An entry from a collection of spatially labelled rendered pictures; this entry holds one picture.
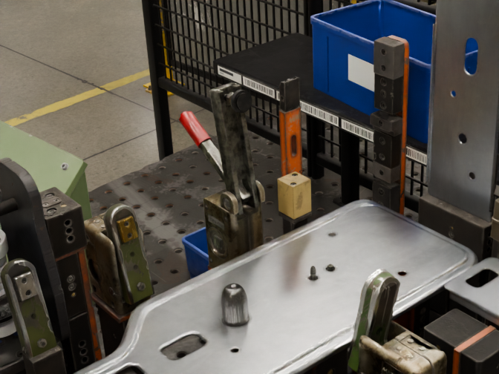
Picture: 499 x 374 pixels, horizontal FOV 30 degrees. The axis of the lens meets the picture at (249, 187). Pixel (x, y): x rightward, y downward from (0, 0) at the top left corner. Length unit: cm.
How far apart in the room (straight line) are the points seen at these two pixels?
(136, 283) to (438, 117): 47
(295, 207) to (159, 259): 58
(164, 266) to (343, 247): 60
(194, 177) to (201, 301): 94
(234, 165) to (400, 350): 36
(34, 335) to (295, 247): 37
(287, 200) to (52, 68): 358
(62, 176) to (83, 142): 237
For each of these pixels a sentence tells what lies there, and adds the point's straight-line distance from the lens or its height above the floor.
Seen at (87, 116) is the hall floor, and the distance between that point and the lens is 420.
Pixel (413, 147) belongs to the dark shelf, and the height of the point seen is 103.
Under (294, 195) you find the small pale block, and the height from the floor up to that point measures 105.
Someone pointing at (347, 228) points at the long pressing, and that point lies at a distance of 130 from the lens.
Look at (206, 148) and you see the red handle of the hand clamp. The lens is 128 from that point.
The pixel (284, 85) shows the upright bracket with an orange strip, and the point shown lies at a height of 119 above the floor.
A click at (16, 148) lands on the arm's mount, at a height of 96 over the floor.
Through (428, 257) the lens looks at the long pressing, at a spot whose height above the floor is 100.
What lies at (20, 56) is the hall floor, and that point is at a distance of 504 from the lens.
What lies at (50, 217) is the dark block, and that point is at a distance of 115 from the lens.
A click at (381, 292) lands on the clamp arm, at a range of 99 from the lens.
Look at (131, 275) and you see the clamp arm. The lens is 119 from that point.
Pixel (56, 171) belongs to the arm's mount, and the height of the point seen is 96.
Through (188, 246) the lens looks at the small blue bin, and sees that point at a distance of 168.
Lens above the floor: 168
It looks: 29 degrees down
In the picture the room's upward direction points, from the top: 3 degrees counter-clockwise
